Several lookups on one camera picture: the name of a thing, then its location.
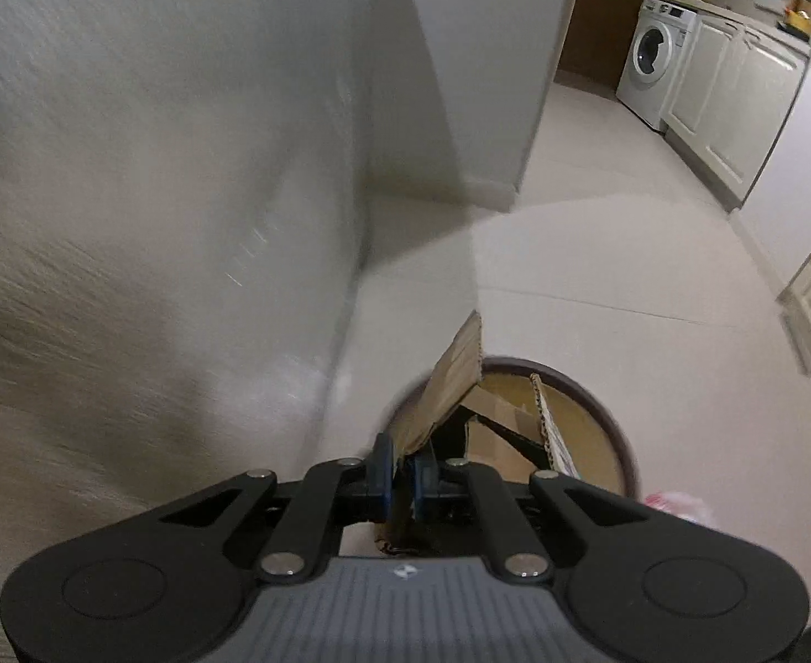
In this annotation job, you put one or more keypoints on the brown wooden door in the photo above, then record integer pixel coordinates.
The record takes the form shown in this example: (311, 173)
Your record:
(592, 34)

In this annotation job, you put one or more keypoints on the white lower kitchen cabinets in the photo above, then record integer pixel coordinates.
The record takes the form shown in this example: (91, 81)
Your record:
(723, 97)

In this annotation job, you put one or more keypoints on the brown cardboard box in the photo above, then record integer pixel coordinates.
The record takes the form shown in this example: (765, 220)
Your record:
(453, 373)

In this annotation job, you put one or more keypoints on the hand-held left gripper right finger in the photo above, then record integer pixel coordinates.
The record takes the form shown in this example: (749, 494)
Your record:
(424, 487)

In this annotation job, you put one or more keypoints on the yellow bin with brown rim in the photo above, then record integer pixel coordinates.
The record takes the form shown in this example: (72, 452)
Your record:
(585, 442)

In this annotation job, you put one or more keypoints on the white washing machine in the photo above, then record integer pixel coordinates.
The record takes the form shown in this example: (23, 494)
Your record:
(654, 62)

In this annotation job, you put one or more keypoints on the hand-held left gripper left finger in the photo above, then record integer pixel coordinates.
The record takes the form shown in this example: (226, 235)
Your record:
(382, 483)

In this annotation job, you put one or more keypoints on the yellow pot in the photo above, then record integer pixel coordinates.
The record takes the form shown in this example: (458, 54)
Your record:
(799, 21)

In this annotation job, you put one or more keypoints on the clear red-print plastic pack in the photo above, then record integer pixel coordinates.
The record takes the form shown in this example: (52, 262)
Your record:
(678, 505)

